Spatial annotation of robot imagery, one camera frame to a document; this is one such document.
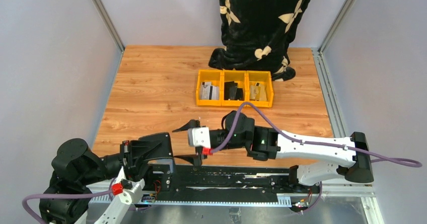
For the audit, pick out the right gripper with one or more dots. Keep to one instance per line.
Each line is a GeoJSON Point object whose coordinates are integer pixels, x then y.
{"type": "Point", "coordinates": [203, 149]}

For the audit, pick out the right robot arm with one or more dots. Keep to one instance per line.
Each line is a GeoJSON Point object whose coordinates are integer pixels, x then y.
{"type": "Point", "coordinates": [336, 158]}

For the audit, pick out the silver cards in bin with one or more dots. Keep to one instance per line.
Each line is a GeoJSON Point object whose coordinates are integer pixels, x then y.
{"type": "Point", "coordinates": [208, 91]}

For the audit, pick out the right yellow bin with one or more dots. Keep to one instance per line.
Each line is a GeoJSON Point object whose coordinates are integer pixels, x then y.
{"type": "Point", "coordinates": [263, 77]}

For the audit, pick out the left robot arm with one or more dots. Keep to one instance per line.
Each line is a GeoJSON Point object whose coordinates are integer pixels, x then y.
{"type": "Point", "coordinates": [75, 167]}

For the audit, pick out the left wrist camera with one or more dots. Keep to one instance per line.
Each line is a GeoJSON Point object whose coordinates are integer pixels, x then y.
{"type": "Point", "coordinates": [128, 192]}

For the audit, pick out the left yellow bin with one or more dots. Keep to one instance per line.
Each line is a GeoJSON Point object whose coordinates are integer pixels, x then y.
{"type": "Point", "coordinates": [214, 76]}

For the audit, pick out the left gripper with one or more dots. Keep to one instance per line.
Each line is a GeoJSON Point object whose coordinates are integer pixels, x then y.
{"type": "Point", "coordinates": [130, 155]}

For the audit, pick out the black floral blanket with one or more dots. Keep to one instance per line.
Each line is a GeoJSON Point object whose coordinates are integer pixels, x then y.
{"type": "Point", "coordinates": [256, 35]}

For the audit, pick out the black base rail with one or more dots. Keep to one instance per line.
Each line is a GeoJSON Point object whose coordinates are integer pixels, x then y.
{"type": "Point", "coordinates": [217, 185]}

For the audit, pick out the beige cards in bin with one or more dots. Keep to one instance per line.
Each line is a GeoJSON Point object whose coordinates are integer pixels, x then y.
{"type": "Point", "coordinates": [257, 92]}

